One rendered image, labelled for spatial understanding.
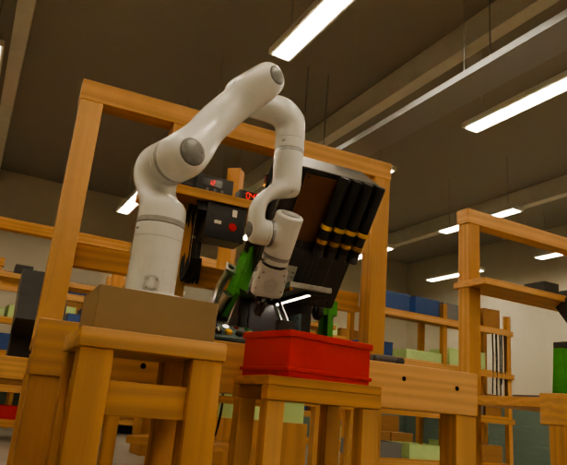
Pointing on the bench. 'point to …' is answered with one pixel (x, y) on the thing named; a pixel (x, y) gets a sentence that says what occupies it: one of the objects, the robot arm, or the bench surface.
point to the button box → (230, 335)
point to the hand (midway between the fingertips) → (258, 308)
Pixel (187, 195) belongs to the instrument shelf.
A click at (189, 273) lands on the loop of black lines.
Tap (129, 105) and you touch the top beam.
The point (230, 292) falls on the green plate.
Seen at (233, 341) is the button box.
